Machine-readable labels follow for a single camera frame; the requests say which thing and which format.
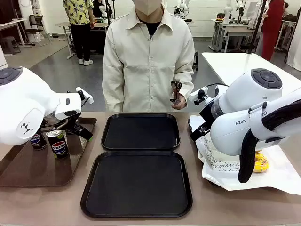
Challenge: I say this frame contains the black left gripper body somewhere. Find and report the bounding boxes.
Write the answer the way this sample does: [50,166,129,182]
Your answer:
[65,117,83,136]

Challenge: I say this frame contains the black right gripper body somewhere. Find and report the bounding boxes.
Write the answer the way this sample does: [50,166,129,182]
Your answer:
[198,105,214,137]

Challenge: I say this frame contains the black Pepsi lime can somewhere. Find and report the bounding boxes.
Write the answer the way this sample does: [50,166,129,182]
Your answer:
[29,132,48,151]
[45,129,70,160]

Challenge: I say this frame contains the silver serving tongs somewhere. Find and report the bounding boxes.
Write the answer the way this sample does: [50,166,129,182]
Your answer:
[169,80,182,105]

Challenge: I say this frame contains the person right forearm cream sleeve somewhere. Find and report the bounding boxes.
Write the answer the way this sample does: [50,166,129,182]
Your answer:
[103,61,124,113]

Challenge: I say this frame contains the person left forearm cream sleeve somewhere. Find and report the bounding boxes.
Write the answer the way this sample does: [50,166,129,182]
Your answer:
[179,57,196,105]

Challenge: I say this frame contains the person left hand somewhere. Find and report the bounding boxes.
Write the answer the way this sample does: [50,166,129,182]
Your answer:
[171,92,188,110]

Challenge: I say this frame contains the white script-print paper tray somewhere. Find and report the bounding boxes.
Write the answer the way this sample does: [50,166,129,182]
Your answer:
[202,153,241,173]

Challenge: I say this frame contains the brown plastic serving tray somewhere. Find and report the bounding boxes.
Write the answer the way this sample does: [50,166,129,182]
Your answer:
[0,117,97,188]

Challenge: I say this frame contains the white rectangular table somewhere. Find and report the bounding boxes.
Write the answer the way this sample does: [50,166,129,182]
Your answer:
[201,51,301,95]

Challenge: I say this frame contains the yellow sprinkled donut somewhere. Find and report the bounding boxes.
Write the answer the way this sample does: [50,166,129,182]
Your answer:
[253,150,270,174]

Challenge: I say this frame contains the person torso cream shirt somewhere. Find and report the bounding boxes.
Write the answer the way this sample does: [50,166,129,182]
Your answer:
[103,3,195,113]

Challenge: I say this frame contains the large white paper sheet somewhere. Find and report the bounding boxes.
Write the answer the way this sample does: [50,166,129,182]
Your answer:
[188,114,301,195]

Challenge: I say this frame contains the grey background work table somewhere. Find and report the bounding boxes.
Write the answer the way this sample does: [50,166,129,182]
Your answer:
[211,18,262,53]

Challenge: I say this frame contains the black stand pole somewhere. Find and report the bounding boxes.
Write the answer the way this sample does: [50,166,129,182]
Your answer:
[246,0,269,55]

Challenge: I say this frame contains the small grey side table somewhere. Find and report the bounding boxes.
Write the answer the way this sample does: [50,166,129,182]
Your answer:
[55,22,76,60]

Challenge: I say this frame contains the grey plastic stool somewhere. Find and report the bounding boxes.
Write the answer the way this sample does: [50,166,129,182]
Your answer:
[0,36,22,56]

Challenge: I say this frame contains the person in red dress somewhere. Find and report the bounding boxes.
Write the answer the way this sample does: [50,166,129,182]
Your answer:
[259,0,286,62]

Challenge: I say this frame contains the black mesh office chair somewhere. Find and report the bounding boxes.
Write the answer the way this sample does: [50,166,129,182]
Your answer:
[24,14,52,47]

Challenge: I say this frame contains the person in yellow floral shirt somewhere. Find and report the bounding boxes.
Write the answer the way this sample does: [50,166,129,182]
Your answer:
[62,0,95,67]

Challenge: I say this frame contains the white desk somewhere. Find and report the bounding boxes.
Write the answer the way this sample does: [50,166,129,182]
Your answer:
[0,18,29,48]

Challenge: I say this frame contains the black and white background robot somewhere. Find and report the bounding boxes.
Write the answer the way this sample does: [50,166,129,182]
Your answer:
[92,0,116,20]

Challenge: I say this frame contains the beige face mask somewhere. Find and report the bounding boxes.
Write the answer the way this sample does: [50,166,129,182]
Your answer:
[131,0,163,17]

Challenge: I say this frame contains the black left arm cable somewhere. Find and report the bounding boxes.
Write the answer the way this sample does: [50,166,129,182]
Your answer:
[40,117,78,131]

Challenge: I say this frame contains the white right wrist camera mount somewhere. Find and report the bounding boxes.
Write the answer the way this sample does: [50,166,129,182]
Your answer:
[188,86,209,106]

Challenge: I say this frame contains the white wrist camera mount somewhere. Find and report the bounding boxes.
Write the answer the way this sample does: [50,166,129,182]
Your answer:
[75,87,94,105]
[188,86,209,106]

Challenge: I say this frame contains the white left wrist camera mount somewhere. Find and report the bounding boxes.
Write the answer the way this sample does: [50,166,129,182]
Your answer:
[75,87,94,105]

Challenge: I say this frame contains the black right arm cable sleeve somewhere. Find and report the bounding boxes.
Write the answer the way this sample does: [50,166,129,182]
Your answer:
[238,98,301,184]

